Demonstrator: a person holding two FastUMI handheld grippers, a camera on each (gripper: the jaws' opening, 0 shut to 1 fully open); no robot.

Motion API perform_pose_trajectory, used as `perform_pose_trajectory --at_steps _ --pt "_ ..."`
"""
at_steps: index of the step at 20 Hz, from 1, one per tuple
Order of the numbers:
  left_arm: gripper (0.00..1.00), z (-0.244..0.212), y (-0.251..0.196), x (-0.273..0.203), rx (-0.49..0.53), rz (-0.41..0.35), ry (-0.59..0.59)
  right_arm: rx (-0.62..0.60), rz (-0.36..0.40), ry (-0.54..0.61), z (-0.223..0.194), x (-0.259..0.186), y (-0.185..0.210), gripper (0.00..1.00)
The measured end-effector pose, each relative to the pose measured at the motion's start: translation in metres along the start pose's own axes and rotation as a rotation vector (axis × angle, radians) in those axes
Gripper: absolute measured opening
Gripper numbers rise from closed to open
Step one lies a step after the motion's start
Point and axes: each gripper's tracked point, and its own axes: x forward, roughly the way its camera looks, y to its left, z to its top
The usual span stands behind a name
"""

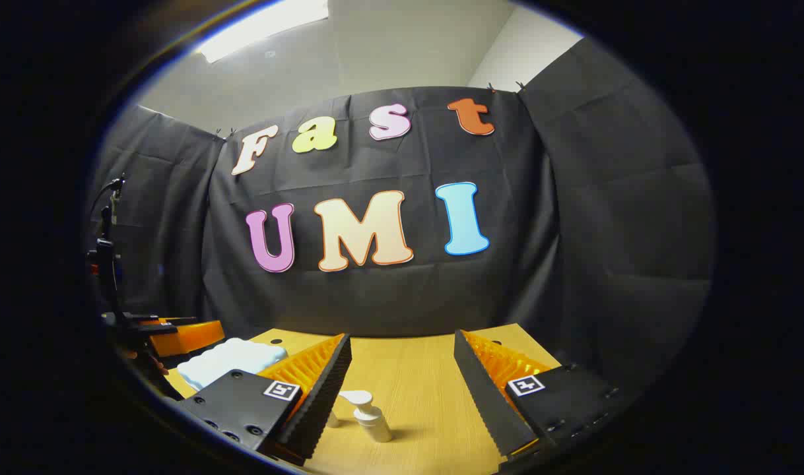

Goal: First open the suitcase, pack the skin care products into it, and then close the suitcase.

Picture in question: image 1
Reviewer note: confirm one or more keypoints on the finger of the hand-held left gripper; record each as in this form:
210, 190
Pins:
187, 336

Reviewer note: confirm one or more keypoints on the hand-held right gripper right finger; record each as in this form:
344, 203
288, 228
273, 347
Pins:
484, 402

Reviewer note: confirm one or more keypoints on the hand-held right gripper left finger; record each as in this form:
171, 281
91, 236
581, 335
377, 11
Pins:
323, 402

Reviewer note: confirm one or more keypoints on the light blue suitcase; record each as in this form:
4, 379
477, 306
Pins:
234, 359

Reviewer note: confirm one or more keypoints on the white pump bottle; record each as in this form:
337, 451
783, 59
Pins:
373, 422

